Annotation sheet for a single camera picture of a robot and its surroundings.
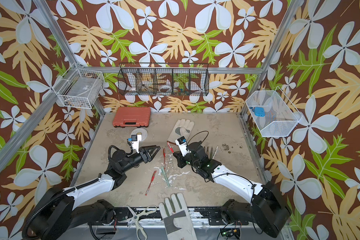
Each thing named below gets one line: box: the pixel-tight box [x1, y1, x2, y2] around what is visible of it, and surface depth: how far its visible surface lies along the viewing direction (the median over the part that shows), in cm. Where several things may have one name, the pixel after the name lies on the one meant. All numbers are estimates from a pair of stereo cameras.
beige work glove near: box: [158, 192, 198, 240], surface depth 75 cm
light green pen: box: [161, 166, 171, 188], surface depth 90 cm
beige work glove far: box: [167, 118, 195, 145], surface depth 110 cm
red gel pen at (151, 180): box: [145, 170, 157, 196], surface depth 88 cm
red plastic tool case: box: [112, 107, 151, 128], surface depth 119 cm
